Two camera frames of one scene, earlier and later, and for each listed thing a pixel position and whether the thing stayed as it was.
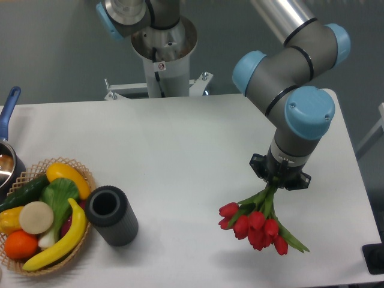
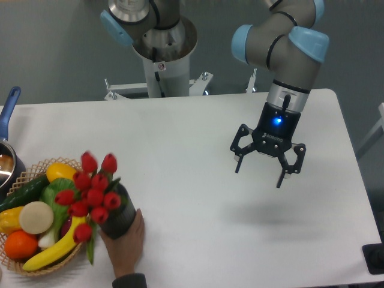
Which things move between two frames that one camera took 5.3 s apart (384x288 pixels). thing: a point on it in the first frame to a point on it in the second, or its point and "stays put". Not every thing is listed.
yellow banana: x=73 y=236 stays put
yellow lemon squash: x=56 y=170 stays put
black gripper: x=291 y=177 to x=276 y=129
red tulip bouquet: x=254 y=219 to x=93 y=197
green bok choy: x=57 y=192 stays put
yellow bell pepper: x=9 y=220 stays put
